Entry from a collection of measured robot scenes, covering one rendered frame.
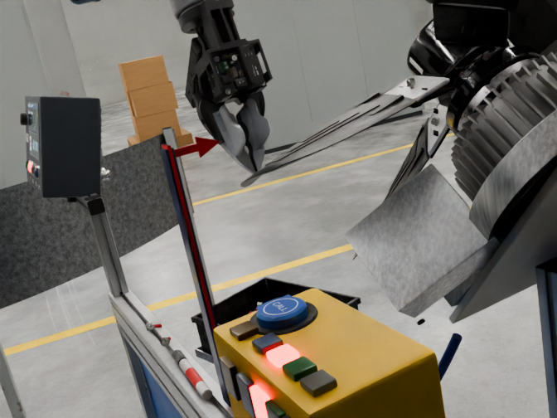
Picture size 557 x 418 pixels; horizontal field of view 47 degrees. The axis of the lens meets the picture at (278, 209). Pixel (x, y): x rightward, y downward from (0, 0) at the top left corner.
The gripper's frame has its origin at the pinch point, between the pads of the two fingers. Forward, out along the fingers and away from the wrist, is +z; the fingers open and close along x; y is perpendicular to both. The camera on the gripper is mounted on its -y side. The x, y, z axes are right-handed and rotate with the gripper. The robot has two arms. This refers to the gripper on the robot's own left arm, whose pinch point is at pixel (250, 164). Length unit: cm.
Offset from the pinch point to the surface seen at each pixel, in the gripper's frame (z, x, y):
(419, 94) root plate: -1.2, 20.6, 11.1
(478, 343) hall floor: 81, 116, -123
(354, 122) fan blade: -0.4, 11.3, 9.0
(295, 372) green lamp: 16.9, -17.7, 38.3
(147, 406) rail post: 36, -15, -56
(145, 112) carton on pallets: -170, 192, -749
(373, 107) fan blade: -1.6, 15.2, 8.3
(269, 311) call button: 13.9, -15.1, 30.1
